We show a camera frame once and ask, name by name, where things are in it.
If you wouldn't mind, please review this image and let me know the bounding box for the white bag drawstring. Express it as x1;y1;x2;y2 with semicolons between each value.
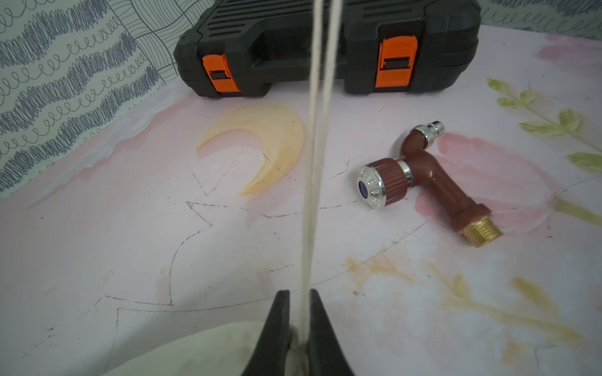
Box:
298;1;344;346

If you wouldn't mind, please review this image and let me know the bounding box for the dark red garden hose nozzle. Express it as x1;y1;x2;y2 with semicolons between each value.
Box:
357;121;503;248

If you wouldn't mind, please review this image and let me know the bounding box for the white cloth drawstring bag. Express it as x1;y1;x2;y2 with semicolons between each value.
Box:
108;321;263;375

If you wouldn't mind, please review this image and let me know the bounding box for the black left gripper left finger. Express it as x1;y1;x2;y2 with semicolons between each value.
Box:
241;290;292;376

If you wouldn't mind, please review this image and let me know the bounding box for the black plastic tool case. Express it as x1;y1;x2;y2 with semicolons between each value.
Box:
173;1;481;98

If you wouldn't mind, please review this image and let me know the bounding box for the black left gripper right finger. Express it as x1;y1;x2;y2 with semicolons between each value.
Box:
307;289;354;376

